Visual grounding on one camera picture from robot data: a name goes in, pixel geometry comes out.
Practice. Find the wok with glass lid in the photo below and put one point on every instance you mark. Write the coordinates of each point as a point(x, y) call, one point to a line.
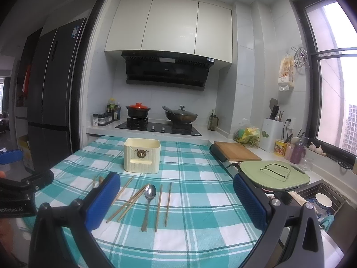
point(180, 116)

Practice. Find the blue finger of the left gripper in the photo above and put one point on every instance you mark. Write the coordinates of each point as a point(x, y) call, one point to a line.
point(12, 156)

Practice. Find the wooden cutting board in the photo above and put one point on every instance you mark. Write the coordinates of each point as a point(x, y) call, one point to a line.
point(236, 152)

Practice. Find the yellow printed mug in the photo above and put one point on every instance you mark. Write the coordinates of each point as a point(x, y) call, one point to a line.
point(280, 148)

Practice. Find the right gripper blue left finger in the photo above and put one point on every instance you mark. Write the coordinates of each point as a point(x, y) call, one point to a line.
point(99, 199)

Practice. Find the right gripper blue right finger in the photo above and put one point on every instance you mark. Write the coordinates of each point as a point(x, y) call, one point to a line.
point(250, 197)

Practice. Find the cream utensil holder box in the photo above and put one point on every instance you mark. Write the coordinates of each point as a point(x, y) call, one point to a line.
point(142, 155)

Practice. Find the sauce bottles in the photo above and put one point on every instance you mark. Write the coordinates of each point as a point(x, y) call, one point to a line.
point(114, 109)

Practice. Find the purple bottle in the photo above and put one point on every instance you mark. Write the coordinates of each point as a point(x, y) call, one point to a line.
point(298, 152)

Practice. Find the black range hood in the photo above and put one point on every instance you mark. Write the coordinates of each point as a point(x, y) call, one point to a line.
point(165, 68)

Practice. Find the hanging wire rack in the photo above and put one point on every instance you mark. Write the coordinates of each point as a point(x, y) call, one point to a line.
point(300, 58)

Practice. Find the white knife block holder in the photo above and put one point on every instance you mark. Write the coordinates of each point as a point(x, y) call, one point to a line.
point(272, 128)

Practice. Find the bag of sponges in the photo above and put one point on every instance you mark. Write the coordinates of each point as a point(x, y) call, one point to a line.
point(247, 134)

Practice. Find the white upper cabinets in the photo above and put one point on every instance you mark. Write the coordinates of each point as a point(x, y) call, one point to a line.
point(194, 27)

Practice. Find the teal plaid tablecloth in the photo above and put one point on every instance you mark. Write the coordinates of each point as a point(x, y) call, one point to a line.
point(207, 224)

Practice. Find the window frame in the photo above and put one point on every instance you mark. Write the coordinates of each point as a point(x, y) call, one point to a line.
point(330, 38)

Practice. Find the steel spoon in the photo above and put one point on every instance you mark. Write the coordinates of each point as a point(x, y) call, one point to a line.
point(149, 193)

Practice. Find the glass teapot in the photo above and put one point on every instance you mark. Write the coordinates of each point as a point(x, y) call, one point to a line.
point(212, 122)

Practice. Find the spice jar rack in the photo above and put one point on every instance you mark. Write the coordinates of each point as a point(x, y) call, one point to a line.
point(102, 119)

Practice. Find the black gas cooktop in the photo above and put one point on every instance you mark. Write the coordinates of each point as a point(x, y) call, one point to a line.
point(167, 128)

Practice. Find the dark refrigerator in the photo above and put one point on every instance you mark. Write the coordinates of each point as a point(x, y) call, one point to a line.
point(49, 95)

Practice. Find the black pot orange lid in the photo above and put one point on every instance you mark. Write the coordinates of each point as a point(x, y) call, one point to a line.
point(138, 111)

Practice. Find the blue white bowl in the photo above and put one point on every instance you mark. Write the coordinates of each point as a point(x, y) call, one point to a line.
point(323, 203)

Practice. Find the hanging noodle bag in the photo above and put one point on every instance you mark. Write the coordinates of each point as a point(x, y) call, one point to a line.
point(286, 74)

